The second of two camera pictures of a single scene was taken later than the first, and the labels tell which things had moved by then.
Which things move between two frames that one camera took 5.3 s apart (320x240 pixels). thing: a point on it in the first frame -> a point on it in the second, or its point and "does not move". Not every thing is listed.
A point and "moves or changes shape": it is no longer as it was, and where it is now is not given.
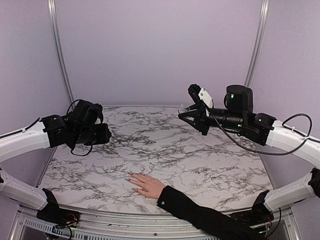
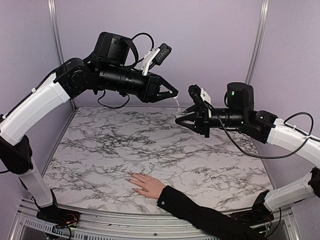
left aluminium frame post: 52,10 does not move
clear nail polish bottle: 182,107 moves or changes shape
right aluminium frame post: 257,41 does not move
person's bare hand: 153,187 does not move
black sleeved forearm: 216,224 does not move
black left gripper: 104,137 -> 151,91
